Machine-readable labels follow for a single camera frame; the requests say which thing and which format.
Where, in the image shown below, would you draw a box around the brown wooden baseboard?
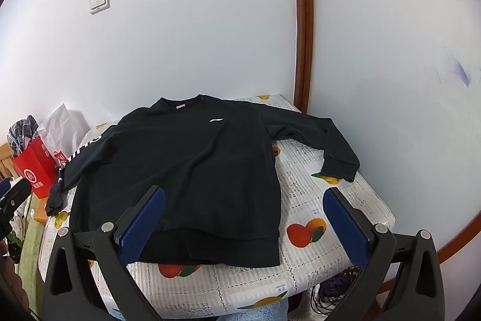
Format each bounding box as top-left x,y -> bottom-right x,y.
438,218 -> 481,264

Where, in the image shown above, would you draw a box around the white wall light switch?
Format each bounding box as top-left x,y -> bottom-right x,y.
89,0 -> 111,15

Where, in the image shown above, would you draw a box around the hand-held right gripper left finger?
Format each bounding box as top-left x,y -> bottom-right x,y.
43,186 -> 167,321

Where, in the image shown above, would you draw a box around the white plastic bag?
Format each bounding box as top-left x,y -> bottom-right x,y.
37,103 -> 91,160

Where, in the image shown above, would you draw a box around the fruit print tablecloth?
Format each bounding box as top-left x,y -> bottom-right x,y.
38,94 -> 397,314

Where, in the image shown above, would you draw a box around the tangled dark cables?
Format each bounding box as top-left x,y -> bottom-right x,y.
310,266 -> 364,315

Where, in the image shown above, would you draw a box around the dark checkered cloth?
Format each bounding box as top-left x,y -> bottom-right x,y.
8,115 -> 40,158

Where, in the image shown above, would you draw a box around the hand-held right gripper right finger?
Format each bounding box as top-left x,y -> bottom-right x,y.
322,186 -> 446,321

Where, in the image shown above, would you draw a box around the brown wooden wall trim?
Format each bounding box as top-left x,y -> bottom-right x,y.
291,0 -> 315,116

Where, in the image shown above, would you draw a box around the green cloth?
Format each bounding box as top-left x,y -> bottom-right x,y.
17,193 -> 47,310

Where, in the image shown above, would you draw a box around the red paper bag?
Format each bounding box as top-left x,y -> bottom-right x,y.
13,137 -> 63,199

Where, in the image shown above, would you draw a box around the black sweatshirt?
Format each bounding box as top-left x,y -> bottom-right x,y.
45,94 -> 360,266

